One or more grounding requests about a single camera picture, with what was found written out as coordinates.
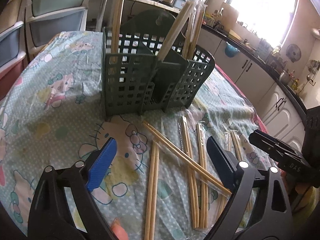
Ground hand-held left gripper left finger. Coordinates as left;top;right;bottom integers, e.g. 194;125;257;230
27;138;117;240

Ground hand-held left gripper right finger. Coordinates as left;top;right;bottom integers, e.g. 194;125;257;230
206;136;294;240

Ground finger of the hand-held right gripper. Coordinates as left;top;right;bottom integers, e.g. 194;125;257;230
249;129;310;182

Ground pile of chopsticks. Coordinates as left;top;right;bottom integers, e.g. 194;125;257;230
142;116;253;240

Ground green plastic utensil holder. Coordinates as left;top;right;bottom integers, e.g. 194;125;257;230
102;9;216;117

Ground bamboo chopstick pair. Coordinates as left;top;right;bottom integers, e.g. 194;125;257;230
156;1;195;62
190;0;208;57
182;0;201;57
109;0;126;63

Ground person's left hand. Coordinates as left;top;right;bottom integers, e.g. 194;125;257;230
111;219;129;240

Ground white kitchen cabinets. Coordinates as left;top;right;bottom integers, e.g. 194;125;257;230
199;24;316;153

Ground steel pot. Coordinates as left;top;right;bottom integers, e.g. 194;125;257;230
278;71;291;86

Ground small fan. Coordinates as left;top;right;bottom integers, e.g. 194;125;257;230
285;44;302;63

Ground blue hanging pouch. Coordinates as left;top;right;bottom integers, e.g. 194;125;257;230
223;42;240;58

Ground window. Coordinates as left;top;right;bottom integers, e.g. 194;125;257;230
226;0;300;47

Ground beige-topped plastic drawer tower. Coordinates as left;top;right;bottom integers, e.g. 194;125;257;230
0;0;27;101

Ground green-topped plastic drawer tower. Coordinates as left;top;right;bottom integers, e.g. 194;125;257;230
26;0;88;56

